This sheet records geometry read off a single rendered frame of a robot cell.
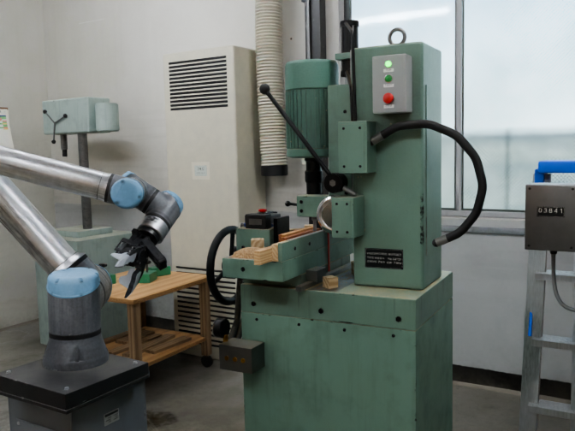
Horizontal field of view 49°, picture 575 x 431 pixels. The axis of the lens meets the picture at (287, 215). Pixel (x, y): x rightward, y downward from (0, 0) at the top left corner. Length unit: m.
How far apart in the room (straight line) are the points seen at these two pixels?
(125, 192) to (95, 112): 2.20
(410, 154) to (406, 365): 0.60
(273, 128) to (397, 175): 1.73
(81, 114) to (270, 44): 1.30
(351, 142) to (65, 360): 1.04
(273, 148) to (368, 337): 1.85
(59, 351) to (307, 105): 1.05
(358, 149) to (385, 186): 0.15
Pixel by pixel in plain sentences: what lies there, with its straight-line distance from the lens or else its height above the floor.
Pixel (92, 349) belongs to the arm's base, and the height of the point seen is 0.65.
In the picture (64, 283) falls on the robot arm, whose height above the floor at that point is 0.86.
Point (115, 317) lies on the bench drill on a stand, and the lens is 4.28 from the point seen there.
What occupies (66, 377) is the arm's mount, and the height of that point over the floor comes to 0.60.
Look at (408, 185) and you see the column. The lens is 1.87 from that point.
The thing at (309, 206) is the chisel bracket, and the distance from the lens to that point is 2.08.
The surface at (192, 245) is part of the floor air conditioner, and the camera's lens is 3.77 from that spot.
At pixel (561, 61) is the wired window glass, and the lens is 3.26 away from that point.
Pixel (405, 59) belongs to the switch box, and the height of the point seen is 1.46.
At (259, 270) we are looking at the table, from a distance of 1.87.
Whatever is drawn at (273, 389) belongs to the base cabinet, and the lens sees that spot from 2.07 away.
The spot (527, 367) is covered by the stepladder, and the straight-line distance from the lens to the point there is 2.59.
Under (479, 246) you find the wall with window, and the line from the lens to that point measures 3.28.
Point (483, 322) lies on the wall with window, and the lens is 3.35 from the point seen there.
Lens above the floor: 1.22
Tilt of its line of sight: 6 degrees down
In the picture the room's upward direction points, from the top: 1 degrees counter-clockwise
